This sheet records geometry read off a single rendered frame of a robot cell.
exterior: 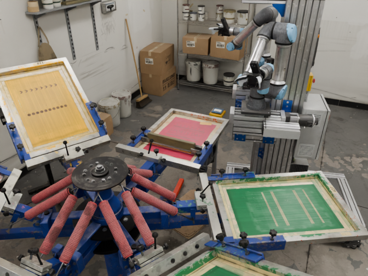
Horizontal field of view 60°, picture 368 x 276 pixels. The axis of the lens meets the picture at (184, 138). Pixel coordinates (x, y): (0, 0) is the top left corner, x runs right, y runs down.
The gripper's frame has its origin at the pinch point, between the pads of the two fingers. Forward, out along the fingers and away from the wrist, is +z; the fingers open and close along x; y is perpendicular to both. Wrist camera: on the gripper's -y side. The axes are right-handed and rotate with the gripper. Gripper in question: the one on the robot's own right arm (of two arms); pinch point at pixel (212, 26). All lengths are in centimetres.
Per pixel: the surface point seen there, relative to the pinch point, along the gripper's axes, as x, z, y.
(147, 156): -147, -36, 40
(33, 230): -228, -17, 45
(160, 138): -119, -24, 48
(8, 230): -237, -6, 43
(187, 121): -73, -16, 63
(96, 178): -199, -51, 10
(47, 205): -220, -34, 20
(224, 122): -60, -47, 61
